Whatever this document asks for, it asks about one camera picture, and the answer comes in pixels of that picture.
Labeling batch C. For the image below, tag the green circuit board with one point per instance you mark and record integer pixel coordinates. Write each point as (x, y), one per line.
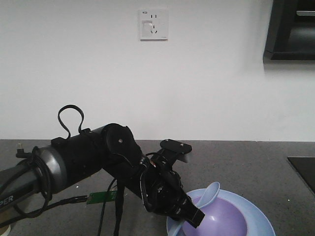
(100, 197)

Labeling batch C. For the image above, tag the paper cup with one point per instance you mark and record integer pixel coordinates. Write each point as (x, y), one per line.
(5, 231)

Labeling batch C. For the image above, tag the purple plastic bowl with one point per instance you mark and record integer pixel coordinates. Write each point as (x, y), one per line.
(221, 218)

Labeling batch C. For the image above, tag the light blue plastic plate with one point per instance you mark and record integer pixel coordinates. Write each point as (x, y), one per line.
(257, 223)

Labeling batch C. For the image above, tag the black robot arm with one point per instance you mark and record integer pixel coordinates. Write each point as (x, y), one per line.
(51, 169)

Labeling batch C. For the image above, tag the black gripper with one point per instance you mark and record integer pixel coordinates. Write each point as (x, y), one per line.
(161, 192)

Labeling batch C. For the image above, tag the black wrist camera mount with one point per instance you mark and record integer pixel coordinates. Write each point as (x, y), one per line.
(171, 151)

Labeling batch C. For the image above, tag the black glass cooktop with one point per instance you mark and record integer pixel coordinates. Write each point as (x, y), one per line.
(305, 167)

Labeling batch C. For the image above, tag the light blue plastic spoon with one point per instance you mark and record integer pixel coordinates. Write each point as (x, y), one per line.
(206, 198)

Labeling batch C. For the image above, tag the white wall socket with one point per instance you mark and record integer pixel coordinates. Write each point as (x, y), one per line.
(153, 24)

